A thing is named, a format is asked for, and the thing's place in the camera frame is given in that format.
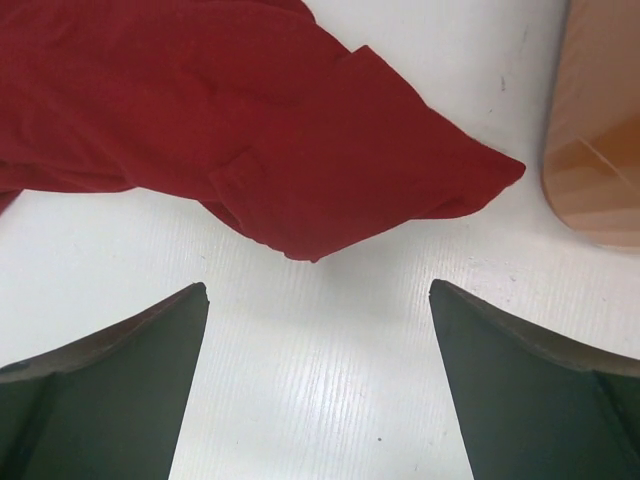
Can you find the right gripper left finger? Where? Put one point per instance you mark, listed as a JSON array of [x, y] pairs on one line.
[[109, 405]]

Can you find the orange plastic basket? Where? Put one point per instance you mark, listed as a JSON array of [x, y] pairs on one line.
[[590, 173]]

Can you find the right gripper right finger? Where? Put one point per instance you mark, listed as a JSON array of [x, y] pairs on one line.
[[531, 403]]

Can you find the red t-shirt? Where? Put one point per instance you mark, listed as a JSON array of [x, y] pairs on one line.
[[248, 107]]

